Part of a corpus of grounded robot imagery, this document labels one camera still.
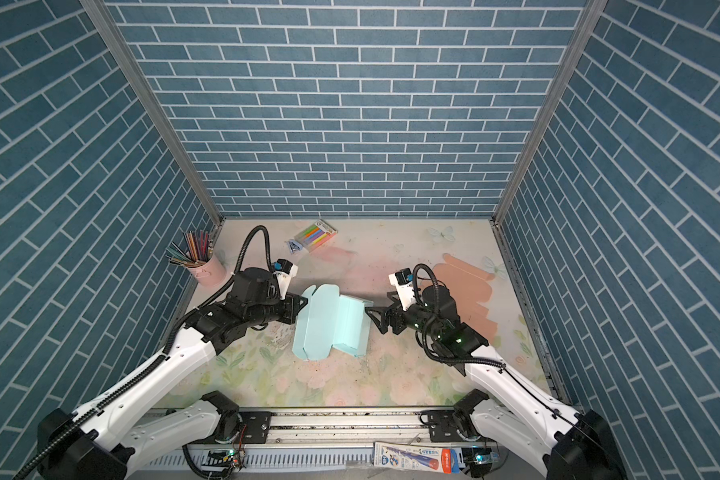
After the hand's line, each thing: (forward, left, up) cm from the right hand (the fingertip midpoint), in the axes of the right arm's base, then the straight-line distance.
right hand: (375, 299), depth 75 cm
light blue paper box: (-3, +12, -7) cm, 14 cm away
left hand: (-1, +17, -1) cm, 17 cm away
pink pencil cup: (+12, +55, -12) cm, 58 cm away
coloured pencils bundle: (+18, +60, -6) cm, 63 cm away
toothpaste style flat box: (-30, -12, -19) cm, 38 cm away
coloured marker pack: (+37, +27, -18) cm, 49 cm away
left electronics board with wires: (-35, +34, -22) cm, 53 cm away
